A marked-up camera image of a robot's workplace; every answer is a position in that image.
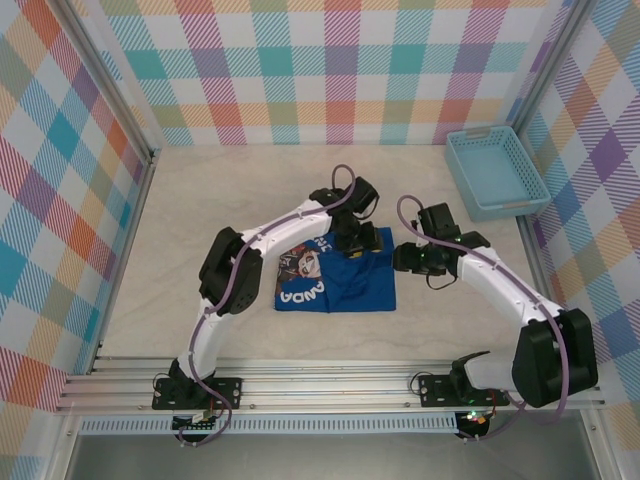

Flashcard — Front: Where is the blue t-shirt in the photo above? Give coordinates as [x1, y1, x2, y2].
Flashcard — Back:
[273, 226, 399, 315]

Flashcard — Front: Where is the light blue plastic basket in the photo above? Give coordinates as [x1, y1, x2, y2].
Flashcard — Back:
[444, 125, 552, 224]

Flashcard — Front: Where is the circuit board with lit LED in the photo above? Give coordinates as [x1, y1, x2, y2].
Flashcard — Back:
[457, 409, 490, 437]

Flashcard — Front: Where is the small circuit board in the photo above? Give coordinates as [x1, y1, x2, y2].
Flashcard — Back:
[172, 410, 221, 434]

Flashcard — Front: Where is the aluminium side rail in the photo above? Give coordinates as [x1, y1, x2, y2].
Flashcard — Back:
[514, 217, 576, 370]
[87, 149, 159, 374]

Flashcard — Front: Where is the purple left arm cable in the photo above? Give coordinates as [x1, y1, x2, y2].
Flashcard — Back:
[177, 164, 359, 448]

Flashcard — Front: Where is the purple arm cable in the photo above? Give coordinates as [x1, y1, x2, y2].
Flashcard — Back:
[397, 195, 569, 444]
[177, 164, 359, 448]

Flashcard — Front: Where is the long aluminium base rail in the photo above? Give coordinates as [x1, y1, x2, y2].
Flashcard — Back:
[54, 355, 606, 415]

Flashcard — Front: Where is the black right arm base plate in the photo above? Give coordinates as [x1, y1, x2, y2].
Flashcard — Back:
[418, 374, 510, 407]

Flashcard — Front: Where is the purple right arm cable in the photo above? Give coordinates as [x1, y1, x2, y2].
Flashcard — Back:
[397, 195, 569, 444]

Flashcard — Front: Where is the white slotted cable duct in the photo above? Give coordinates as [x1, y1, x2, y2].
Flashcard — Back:
[79, 417, 459, 435]

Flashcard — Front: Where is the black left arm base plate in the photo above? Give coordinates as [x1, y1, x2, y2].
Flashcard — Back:
[152, 377, 244, 412]

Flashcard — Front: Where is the aluminium frame post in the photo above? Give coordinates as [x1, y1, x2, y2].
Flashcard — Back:
[498, 0, 590, 159]
[53, 0, 162, 167]

